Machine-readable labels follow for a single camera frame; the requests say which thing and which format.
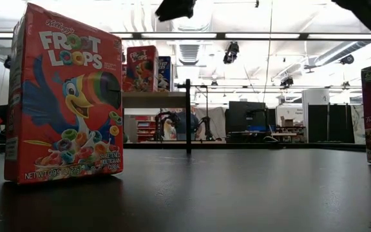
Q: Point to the large black equipment cabinet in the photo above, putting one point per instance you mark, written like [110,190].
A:
[245,120]

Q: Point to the person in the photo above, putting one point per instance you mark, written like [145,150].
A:
[182,129]

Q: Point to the wooden shelf with black frame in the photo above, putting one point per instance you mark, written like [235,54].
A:
[153,100]

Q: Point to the brown cardboard box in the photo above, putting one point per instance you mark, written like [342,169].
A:
[287,121]

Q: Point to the white pillar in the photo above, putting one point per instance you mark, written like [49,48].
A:
[316,96]

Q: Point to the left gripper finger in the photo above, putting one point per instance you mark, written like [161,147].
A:
[177,9]

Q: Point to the black background robot arm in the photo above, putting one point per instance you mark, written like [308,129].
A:
[166,117]
[206,127]

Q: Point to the blue Frosted Flakes cereal box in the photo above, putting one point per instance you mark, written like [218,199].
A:
[165,74]

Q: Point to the silver ceiling duct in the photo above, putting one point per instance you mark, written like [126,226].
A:
[346,50]

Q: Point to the black metal table frame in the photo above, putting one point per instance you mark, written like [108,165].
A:
[237,145]

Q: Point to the white cloth cover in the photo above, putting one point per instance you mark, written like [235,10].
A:
[217,122]

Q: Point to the red storage shelf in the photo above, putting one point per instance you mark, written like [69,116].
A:
[145,129]

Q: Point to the black round ceiling fixture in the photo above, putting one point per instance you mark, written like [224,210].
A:
[347,59]
[7,62]

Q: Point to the dark room partition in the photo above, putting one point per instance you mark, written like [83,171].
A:
[337,124]

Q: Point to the ceiling air vent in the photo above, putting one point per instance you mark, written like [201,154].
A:
[188,54]

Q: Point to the black hanging ceiling camera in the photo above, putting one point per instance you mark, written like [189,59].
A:
[231,53]

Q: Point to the black table mat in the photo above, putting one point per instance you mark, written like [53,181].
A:
[185,206]

